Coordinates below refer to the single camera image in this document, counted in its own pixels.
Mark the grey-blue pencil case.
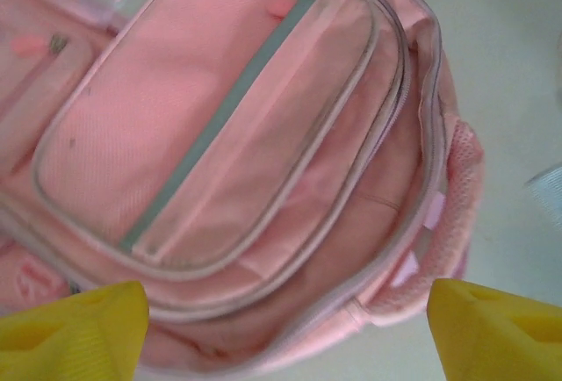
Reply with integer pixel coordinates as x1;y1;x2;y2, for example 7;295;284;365
524;165;562;219

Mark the pink backpack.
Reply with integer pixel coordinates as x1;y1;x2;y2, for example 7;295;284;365
0;0;486;381

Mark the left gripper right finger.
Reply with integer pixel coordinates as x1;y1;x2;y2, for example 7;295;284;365
428;278;562;381

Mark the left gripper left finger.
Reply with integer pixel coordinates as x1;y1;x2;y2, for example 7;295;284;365
0;281;150;381

